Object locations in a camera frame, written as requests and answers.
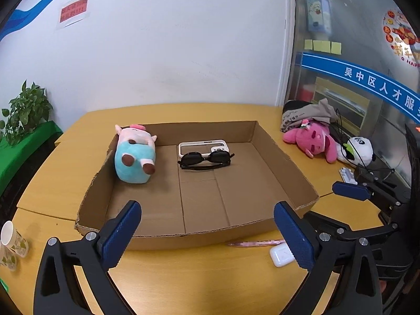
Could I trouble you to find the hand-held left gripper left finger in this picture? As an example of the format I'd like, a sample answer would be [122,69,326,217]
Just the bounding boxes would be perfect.
[33,199,142,315]

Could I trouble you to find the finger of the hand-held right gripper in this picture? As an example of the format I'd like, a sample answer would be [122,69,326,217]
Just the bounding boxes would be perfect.
[303,211,400,246]
[332,180,411,206]

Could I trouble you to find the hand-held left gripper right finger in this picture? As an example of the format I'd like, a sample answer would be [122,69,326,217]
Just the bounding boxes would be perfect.
[274,201,384,315]

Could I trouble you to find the white earbuds case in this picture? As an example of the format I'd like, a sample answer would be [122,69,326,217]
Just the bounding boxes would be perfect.
[270,243,296,267]

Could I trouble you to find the pink pen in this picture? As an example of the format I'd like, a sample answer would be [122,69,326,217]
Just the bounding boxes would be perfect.
[229,239,285,247]

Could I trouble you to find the pink and blue plush pig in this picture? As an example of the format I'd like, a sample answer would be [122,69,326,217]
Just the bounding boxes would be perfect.
[114,124,158,184]

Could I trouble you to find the brown cardboard box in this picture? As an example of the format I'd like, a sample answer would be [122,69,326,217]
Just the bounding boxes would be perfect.
[75,120,320,251]

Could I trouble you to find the black sunglasses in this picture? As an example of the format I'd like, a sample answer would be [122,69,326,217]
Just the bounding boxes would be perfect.
[177,150,235,172]

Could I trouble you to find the white phone case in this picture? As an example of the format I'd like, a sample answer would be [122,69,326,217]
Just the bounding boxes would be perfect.
[178,140,229,159]

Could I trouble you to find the small white adapter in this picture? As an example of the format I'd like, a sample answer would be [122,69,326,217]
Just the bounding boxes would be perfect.
[340,167,358,185]

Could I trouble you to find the white panda plush toy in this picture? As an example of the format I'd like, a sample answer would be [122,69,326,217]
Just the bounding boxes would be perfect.
[338,137,374,166]

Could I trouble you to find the pink plush toy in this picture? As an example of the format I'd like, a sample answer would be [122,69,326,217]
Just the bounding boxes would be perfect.
[283,118,342,164]

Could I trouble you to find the grey printed cloth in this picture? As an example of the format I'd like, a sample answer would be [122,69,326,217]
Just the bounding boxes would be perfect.
[280,98,338,132]

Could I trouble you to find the blue banner sign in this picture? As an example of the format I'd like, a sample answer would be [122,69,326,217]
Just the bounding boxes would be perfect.
[301,51,420,120]

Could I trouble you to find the green printed paper cup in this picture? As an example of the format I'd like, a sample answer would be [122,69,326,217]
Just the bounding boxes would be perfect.
[0,245,19,271]
[1,220,29,257]

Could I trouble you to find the green plant stand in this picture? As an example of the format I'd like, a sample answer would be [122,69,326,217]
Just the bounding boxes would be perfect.
[0,120,64,171]

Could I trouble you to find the green potted plant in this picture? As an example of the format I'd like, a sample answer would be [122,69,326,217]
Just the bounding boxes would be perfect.
[0,79,54,146]

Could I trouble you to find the round festive window sticker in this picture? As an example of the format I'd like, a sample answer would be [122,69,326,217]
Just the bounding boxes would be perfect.
[382,6,420,69]

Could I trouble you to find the blue milk carton sticker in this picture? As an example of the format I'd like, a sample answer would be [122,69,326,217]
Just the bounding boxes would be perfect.
[305,0,332,35]

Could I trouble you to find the black cable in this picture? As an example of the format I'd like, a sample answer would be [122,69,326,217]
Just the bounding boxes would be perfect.
[335,108,396,179]

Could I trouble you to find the red wall notice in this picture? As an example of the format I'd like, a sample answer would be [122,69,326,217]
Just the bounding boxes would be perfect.
[59,0,91,24]

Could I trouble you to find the blue wave wall decal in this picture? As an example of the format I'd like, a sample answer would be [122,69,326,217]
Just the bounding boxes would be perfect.
[0,0,250,40]

